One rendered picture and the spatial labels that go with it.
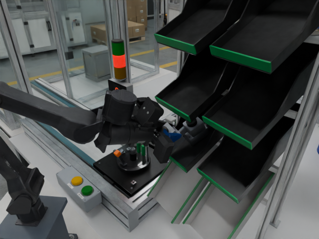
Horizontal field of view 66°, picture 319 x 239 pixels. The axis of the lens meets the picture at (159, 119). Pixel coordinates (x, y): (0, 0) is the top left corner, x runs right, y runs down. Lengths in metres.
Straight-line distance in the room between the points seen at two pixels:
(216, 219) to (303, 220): 0.43
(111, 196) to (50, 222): 0.24
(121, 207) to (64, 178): 0.28
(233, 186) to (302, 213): 0.53
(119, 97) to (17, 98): 0.20
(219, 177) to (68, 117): 0.39
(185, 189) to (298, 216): 0.49
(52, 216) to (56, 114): 0.35
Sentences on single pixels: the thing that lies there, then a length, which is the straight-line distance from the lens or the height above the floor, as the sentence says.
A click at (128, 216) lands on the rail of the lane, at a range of 0.89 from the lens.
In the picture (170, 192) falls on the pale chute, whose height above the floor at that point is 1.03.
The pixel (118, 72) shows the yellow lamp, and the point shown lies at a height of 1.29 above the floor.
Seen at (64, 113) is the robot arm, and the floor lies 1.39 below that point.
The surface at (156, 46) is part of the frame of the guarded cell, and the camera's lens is 2.14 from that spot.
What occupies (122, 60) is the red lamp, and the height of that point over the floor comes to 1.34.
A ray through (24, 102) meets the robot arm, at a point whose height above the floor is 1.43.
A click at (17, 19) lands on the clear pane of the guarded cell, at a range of 2.06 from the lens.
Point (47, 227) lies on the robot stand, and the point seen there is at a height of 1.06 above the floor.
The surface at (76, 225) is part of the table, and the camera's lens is 1.02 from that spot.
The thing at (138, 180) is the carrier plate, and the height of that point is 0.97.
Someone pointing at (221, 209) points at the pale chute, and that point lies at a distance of 0.78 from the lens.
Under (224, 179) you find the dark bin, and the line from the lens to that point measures 0.66.
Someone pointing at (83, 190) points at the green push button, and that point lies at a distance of 0.96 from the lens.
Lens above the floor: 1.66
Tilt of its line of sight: 32 degrees down
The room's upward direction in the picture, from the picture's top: straight up
